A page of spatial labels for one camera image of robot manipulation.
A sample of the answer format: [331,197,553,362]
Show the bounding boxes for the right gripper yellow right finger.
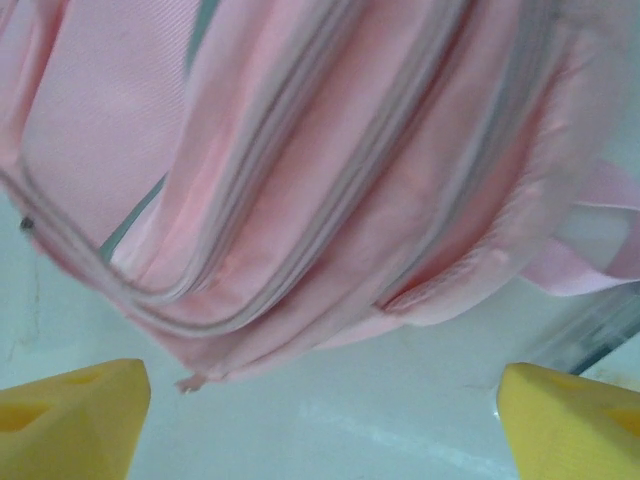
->
[499,362,640,480]

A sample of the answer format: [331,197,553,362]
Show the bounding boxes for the pink student backpack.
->
[0,0,640,396]

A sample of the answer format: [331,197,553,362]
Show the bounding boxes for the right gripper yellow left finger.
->
[0,357,152,480]

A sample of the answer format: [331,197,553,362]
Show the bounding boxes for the aluminium table side rail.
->
[567,279,640,376]

